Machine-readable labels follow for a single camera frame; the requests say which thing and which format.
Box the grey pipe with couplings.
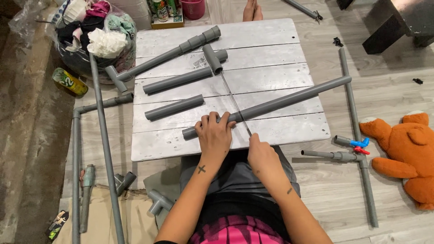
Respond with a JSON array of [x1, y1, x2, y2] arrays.
[[105, 25, 222, 93]]

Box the medium grey plastic pipe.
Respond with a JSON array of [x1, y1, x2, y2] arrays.
[[142, 66, 214, 95]]

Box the grey pipe with metal fitting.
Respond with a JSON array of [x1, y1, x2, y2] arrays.
[[79, 164, 96, 234]]

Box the clear plastic bag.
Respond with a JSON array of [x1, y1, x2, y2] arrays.
[[8, 0, 49, 49]]

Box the small dark printed packet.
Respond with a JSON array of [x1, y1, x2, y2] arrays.
[[47, 210, 70, 241]]

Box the black bench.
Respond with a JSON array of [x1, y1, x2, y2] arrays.
[[336, 0, 434, 55]]

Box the short grey plastic pipe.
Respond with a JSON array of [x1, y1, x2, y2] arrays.
[[144, 94, 205, 121]]

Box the beige cloth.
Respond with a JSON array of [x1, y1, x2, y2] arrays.
[[52, 185, 160, 244]]

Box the long grey plastic pipe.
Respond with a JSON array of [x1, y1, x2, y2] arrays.
[[182, 75, 352, 141]]

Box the clear bag of clothes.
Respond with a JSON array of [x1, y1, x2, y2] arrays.
[[46, 0, 138, 84]]

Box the box with green bottles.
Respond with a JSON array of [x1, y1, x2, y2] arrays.
[[146, 0, 186, 30]]

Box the yellow green drink can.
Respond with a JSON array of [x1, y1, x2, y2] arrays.
[[52, 67, 89, 96]]

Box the person's right hand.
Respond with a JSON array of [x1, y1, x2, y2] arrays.
[[247, 133, 284, 177]]

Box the grey plastic tee fitting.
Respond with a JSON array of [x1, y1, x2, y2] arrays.
[[114, 171, 137, 197], [202, 44, 229, 75], [148, 189, 175, 216]]

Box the grey pipe with black clamp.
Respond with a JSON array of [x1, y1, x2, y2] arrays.
[[283, 0, 323, 23]]

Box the black and pink shirt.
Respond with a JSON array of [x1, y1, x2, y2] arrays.
[[187, 192, 293, 244]]

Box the pink plastic bucket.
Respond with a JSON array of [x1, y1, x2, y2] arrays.
[[179, 0, 206, 20]]

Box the grey valve with blue handle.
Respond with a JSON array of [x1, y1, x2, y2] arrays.
[[334, 134, 370, 149]]

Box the grey pipe with tee branch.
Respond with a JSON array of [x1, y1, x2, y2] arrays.
[[301, 47, 380, 228]]

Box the thin long grey pipe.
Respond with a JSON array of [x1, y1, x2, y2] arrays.
[[89, 52, 125, 244]]

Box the thin metal saw blade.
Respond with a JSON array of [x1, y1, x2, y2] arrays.
[[220, 71, 253, 138]]

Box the person's left hand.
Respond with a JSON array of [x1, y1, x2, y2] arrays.
[[195, 111, 237, 160]]

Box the grey shorts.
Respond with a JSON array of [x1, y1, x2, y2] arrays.
[[179, 146, 301, 204]]

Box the orange plush toy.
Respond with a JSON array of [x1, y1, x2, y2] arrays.
[[359, 110, 434, 211]]

